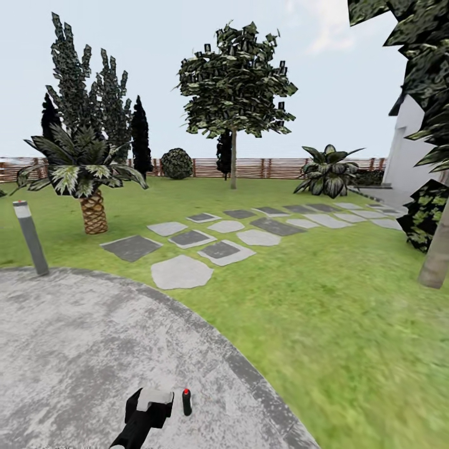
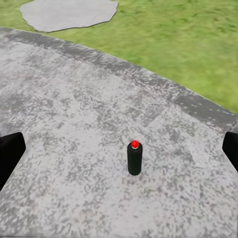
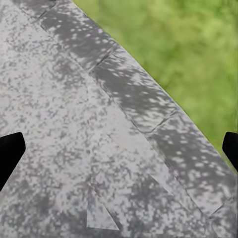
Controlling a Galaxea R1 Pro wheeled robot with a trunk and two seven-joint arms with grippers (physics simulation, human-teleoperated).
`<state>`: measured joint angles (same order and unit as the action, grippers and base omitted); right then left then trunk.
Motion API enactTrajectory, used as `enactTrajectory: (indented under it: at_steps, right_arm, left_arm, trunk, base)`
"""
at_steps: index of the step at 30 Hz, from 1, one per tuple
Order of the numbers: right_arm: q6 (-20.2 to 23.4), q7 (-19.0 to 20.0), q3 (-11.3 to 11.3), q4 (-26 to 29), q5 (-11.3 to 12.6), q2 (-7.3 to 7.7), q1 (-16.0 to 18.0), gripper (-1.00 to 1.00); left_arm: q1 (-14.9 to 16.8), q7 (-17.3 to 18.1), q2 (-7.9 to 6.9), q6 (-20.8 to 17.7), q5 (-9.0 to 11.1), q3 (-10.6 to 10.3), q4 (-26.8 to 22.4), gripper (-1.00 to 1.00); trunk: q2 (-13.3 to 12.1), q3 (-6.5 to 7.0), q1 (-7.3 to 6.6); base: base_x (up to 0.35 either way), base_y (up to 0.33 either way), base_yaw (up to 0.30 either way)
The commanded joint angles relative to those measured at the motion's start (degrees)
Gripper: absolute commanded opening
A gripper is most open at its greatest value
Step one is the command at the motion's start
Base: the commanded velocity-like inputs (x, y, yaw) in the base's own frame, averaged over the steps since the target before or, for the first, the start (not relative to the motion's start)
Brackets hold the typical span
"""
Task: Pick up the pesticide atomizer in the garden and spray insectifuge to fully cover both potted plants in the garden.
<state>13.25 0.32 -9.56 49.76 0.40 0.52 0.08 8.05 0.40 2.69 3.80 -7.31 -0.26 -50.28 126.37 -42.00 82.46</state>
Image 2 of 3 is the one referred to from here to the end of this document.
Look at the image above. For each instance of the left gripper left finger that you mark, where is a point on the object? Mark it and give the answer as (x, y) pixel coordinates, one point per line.
(12, 147)

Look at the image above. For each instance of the insectifuge atomizer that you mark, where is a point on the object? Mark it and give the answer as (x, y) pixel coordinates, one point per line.
(134, 157)

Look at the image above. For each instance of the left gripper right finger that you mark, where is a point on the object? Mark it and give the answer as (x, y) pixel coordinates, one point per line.
(230, 148)

